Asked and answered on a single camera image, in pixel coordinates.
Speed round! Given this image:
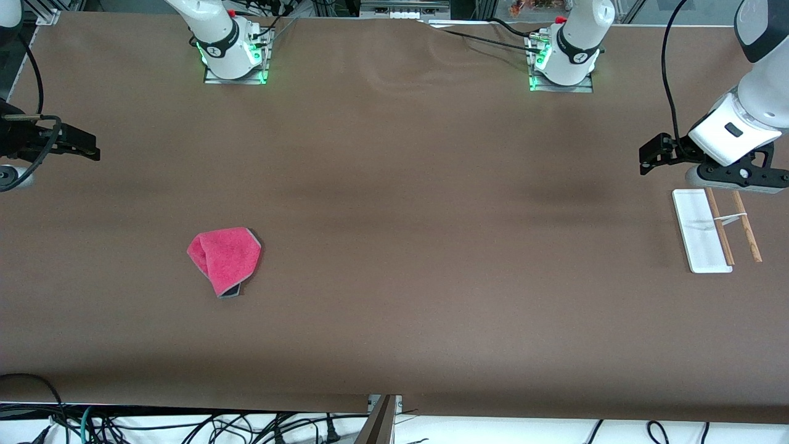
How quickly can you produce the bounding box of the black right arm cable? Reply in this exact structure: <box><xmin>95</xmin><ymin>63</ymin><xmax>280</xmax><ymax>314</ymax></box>
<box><xmin>0</xmin><ymin>31</ymin><xmax>63</xmax><ymax>193</ymax></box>

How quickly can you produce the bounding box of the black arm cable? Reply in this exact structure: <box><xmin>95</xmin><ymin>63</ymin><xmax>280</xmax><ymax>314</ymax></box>
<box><xmin>661</xmin><ymin>0</ymin><xmax>694</xmax><ymax>162</ymax></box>
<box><xmin>0</xmin><ymin>31</ymin><xmax>63</xmax><ymax>193</ymax></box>

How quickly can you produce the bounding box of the white rack with wooden bars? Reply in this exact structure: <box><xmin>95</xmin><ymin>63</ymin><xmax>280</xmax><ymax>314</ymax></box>
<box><xmin>672</xmin><ymin>188</ymin><xmax>763</xmax><ymax>274</ymax></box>

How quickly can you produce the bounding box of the black cable with plug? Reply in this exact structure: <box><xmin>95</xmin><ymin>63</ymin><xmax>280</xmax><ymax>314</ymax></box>
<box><xmin>311</xmin><ymin>414</ymin><xmax>343</xmax><ymax>443</ymax></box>

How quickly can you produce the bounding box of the pink towel with grey trim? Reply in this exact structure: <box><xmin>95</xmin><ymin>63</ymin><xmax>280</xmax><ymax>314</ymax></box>
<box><xmin>187</xmin><ymin>227</ymin><xmax>262</xmax><ymax>298</ymax></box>

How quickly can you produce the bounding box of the grey aluminium frame profile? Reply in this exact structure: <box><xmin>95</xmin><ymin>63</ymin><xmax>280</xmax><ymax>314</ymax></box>
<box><xmin>34</xmin><ymin>0</ymin><xmax>63</xmax><ymax>27</ymax></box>

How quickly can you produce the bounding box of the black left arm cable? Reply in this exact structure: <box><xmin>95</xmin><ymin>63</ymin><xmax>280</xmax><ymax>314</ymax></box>
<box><xmin>661</xmin><ymin>0</ymin><xmax>694</xmax><ymax>162</ymax></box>

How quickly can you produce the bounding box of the brown wooden post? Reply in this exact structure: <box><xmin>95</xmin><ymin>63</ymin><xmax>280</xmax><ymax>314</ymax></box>
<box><xmin>354</xmin><ymin>395</ymin><xmax>397</xmax><ymax>444</ymax></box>

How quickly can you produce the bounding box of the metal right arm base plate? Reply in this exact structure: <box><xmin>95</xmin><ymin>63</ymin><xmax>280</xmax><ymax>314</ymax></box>
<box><xmin>203</xmin><ymin>28</ymin><xmax>270</xmax><ymax>86</ymax></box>

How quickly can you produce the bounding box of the long black tabletop cable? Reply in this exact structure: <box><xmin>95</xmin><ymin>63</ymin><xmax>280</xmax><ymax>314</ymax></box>
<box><xmin>419</xmin><ymin>20</ymin><xmax>537</xmax><ymax>49</ymax></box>

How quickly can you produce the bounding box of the short black tabletop cable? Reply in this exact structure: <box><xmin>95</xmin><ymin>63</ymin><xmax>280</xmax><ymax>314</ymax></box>
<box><xmin>490</xmin><ymin>17</ymin><xmax>549</xmax><ymax>38</ymax></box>

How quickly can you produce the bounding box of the thick black looped floor cable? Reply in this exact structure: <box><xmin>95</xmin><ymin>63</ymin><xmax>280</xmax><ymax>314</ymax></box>
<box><xmin>0</xmin><ymin>373</ymin><xmax>66</xmax><ymax>444</ymax></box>

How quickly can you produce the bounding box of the brown table cover sheet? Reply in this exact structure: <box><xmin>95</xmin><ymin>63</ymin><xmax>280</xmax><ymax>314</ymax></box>
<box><xmin>0</xmin><ymin>11</ymin><xmax>789</xmax><ymax>424</ymax></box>

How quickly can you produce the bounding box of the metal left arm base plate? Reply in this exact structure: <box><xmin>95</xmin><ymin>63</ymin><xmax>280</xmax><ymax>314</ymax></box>
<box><xmin>528</xmin><ymin>34</ymin><xmax>594</xmax><ymax>94</ymax></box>

